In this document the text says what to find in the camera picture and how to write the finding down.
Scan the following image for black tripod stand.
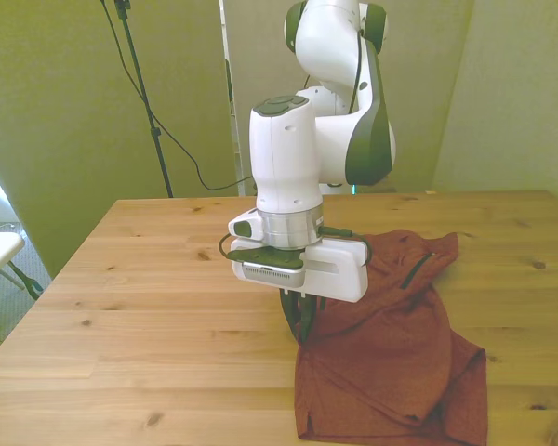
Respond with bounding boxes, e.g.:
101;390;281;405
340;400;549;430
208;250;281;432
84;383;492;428
113;0;175;199

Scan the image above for rust orange shorts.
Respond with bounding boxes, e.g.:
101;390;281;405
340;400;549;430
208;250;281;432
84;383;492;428
287;229;488;446

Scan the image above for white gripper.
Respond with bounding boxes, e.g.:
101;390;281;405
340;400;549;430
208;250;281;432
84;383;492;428
278;238;370;343

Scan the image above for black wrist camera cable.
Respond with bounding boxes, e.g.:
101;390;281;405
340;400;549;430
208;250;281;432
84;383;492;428
218;225;373;267

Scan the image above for black tripod cable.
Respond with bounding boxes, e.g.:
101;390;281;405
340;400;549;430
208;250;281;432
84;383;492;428
100;0;258;192

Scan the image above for white vertical panel edge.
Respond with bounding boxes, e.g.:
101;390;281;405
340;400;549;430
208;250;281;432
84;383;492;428
219;0;250;196

